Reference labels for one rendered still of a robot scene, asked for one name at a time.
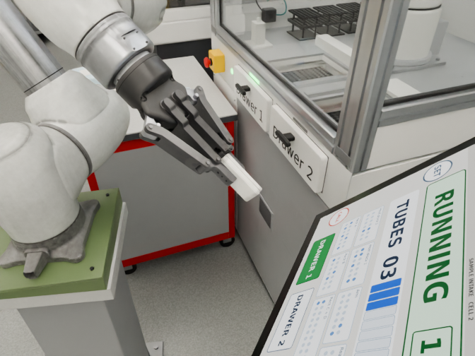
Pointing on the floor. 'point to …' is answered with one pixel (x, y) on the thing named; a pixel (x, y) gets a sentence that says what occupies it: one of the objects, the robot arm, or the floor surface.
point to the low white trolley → (169, 185)
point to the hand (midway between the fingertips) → (237, 178)
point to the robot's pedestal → (88, 316)
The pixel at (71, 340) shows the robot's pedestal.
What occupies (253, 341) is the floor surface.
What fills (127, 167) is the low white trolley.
